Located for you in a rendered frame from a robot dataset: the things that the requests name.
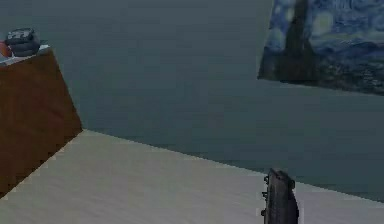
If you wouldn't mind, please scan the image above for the blue night sky painting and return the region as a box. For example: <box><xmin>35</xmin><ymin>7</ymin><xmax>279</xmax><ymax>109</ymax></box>
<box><xmin>257</xmin><ymin>0</ymin><xmax>384</xmax><ymax>97</ymax></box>

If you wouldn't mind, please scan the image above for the brown wooden cupboard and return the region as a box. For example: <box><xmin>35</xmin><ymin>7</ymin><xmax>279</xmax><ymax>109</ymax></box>
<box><xmin>0</xmin><ymin>44</ymin><xmax>84</xmax><ymax>200</ymax></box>

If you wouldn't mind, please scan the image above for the red round object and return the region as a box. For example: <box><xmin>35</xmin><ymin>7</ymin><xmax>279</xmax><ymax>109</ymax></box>
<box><xmin>0</xmin><ymin>40</ymin><xmax>13</xmax><ymax>59</ymax></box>

